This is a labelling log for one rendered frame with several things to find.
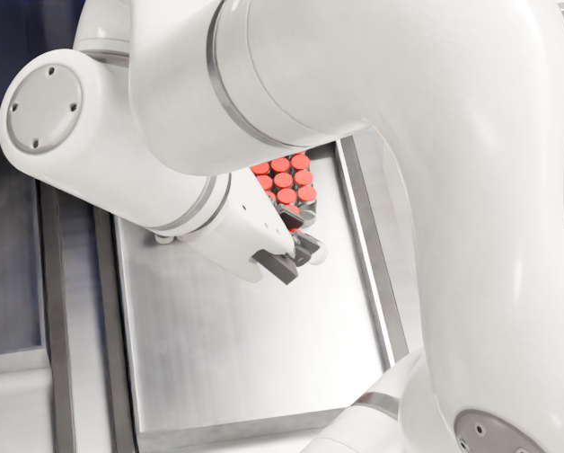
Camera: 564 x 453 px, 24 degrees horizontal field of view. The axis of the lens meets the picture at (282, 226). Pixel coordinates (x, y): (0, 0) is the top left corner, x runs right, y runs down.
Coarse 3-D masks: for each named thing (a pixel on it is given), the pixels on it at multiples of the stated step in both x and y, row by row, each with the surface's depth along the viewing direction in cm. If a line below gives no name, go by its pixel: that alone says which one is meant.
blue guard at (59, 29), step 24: (0, 0) 128; (24, 0) 129; (48, 0) 129; (72, 0) 130; (0, 24) 131; (24, 24) 131; (48, 24) 132; (72, 24) 132; (0, 48) 133; (24, 48) 134; (48, 48) 134; (72, 48) 135; (0, 72) 136; (0, 96) 139
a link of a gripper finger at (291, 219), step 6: (276, 210) 107; (282, 210) 107; (288, 210) 108; (282, 216) 107; (288, 216) 108; (294, 216) 108; (300, 216) 110; (288, 222) 108; (294, 222) 109; (300, 222) 109; (288, 228) 109
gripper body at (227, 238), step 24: (240, 192) 96; (264, 192) 103; (216, 216) 94; (240, 216) 94; (264, 216) 98; (192, 240) 94; (216, 240) 94; (240, 240) 95; (264, 240) 97; (288, 240) 100; (240, 264) 98
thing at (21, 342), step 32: (0, 160) 150; (0, 192) 147; (32, 192) 143; (0, 224) 144; (32, 224) 144; (0, 256) 142; (32, 256) 142; (0, 288) 139; (32, 288) 139; (0, 320) 137; (32, 320) 137; (0, 352) 130; (32, 352) 131
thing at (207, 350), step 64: (320, 192) 147; (128, 256) 142; (192, 256) 142; (128, 320) 133; (192, 320) 137; (256, 320) 137; (320, 320) 137; (192, 384) 132; (256, 384) 132; (320, 384) 132
